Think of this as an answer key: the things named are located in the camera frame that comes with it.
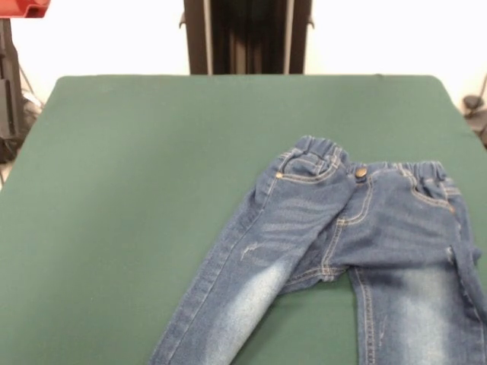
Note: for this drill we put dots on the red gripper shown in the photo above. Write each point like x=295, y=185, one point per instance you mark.
x=23, y=7

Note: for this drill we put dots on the blue denim jeans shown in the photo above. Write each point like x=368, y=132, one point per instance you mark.
x=323, y=228

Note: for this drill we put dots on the dark green table cloth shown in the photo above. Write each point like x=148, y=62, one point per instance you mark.
x=114, y=190

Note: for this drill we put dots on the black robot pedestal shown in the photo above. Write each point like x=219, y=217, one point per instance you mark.
x=198, y=38

